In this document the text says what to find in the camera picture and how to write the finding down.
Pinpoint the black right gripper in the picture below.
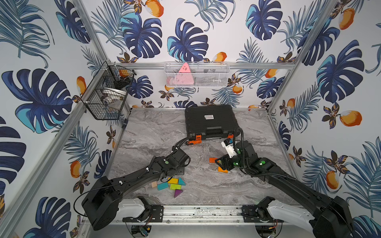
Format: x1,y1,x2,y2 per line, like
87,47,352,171
214,151,249,171

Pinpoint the orange square block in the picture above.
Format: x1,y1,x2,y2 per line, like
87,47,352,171
218,167,228,173

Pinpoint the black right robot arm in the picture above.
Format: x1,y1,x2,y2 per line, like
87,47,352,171
215,138,354,238

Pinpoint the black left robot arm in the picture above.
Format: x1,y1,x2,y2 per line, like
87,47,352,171
81,149,190,231

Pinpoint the teal small triangle block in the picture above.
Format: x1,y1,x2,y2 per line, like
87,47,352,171
178,178,186,186

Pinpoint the yellow square block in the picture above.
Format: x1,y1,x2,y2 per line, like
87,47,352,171
168,178,179,184

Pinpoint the purple triangle block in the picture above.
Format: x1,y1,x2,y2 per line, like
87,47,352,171
174,189,183,198

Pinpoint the teal rectangular block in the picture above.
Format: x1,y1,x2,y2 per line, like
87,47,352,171
157,182,169,190

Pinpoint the black plastic tool case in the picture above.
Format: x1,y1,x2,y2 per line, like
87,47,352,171
185,105,239,141

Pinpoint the pink triangle card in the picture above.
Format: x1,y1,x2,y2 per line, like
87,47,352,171
174,62,194,86

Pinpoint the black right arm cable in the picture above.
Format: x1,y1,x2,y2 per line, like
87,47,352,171
233,127,245,158

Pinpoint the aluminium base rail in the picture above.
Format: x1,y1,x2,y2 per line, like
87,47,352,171
83,204,325,226

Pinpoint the black corner bracket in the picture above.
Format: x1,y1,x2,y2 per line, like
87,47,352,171
122,119,129,129

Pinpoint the black wire basket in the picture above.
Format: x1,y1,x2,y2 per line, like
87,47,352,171
80,62,137,121

